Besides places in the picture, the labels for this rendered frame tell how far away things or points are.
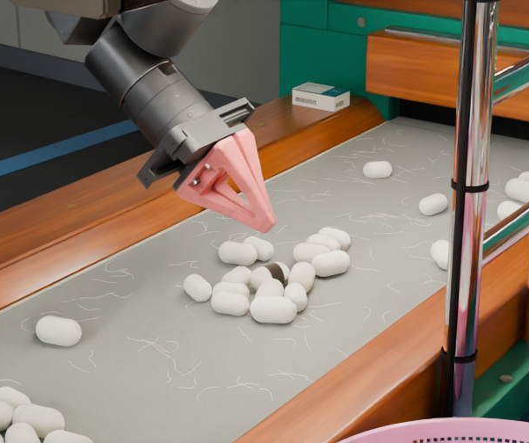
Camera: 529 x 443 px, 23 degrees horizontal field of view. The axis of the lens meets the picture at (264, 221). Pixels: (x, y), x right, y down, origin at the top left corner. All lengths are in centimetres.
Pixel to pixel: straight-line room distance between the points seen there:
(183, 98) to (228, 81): 302
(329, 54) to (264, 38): 233
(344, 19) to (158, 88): 57
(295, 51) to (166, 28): 62
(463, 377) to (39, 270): 39
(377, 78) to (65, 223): 46
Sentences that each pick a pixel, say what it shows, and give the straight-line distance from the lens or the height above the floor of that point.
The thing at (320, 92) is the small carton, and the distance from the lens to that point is 152.
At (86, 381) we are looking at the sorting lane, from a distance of 96.
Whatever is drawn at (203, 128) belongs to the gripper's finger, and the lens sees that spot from 100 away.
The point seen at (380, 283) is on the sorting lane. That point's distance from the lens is 112.
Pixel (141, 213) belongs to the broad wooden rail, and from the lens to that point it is 122.
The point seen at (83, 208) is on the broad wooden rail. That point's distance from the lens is 122.
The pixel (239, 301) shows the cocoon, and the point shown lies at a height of 76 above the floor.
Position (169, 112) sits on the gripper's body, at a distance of 102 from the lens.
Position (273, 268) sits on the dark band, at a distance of 109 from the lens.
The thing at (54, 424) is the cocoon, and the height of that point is 76.
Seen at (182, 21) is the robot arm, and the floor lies 98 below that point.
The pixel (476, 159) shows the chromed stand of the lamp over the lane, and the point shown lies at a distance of 87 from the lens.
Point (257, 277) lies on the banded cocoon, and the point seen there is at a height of 76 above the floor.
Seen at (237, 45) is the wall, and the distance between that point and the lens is 399.
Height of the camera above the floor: 120
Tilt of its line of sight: 22 degrees down
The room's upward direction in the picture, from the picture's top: straight up
